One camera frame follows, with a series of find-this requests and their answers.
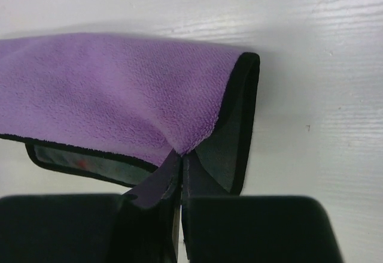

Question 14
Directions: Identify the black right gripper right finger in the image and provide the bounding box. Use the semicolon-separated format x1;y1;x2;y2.
182;153;343;262

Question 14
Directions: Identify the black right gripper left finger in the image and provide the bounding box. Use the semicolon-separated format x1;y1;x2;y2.
0;150;182;263

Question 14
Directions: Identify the purple microfiber towel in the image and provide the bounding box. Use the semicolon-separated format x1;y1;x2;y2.
1;33;260;195

